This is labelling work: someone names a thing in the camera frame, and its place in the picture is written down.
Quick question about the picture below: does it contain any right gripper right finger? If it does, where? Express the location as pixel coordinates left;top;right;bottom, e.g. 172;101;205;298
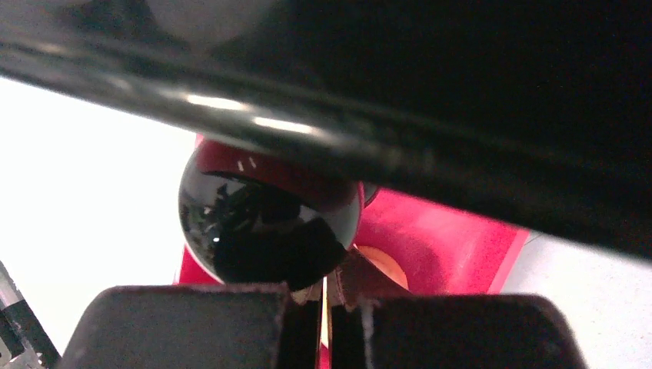
326;251;586;368

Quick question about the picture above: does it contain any orange round sponge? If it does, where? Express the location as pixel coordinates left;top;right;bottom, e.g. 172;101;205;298
357;245;409;290

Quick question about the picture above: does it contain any pink drawer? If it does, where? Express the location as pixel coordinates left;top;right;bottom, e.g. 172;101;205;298
178;138;366;291
354;189;529;294

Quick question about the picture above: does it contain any pink bottom drawer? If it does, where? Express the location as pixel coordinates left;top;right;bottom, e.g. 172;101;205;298
354;189;529;294

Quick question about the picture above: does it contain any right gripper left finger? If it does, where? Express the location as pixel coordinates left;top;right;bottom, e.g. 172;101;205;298
58;284;321;368

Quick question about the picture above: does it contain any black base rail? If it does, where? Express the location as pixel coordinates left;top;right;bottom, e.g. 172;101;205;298
1;265;61;368

